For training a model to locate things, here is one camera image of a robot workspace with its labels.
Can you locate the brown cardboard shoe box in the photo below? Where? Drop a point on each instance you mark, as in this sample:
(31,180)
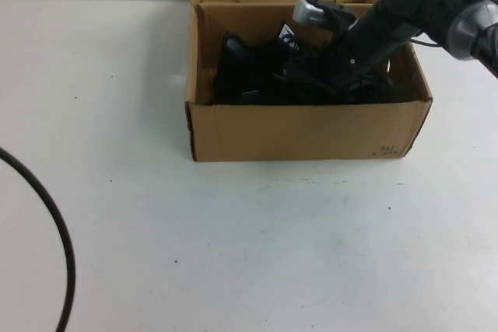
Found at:
(292,130)

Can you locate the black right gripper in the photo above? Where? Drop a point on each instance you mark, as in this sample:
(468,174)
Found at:
(373,40)

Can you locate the black sneaker white tongue logo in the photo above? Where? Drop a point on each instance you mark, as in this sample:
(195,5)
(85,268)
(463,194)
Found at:
(241,67)

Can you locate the black knit sneaker grey stripes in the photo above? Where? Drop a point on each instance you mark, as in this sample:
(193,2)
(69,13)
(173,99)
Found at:
(311,95)

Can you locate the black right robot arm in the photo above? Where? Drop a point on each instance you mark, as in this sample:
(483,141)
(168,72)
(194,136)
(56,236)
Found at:
(428,1)

